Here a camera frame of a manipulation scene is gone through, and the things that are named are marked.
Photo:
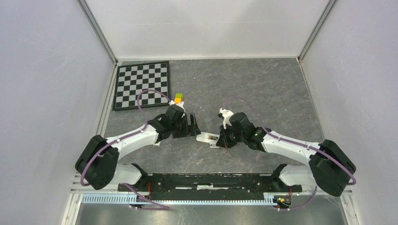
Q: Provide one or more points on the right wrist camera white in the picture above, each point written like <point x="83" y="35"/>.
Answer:
<point x="225" y="115"/>

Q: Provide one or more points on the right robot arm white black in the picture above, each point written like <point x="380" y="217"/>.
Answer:
<point x="324" y="165"/>

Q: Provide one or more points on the white remote control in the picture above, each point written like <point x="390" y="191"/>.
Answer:
<point x="203" y="137"/>

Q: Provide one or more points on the white cable duct comb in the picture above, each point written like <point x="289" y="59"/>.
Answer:
<point x="132" y="199"/>

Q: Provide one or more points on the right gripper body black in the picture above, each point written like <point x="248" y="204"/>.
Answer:
<point x="230" y="137"/>

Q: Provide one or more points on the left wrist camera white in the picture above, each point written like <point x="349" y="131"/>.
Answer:
<point x="179" y="104"/>

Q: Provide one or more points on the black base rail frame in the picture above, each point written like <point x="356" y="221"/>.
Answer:
<point x="212" y="186"/>

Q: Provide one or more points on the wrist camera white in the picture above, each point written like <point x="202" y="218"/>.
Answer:
<point x="179" y="104"/>
<point x="225" y="115"/>

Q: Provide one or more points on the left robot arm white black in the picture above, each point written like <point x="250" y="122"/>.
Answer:
<point x="99" y="163"/>

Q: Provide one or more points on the green yellow orange brick stack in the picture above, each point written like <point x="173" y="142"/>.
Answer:
<point x="179" y="97"/>

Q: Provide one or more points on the black white chessboard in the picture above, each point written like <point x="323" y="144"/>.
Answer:
<point x="145" y="84"/>

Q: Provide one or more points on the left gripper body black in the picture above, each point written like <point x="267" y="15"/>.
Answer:
<point x="181" y="129"/>

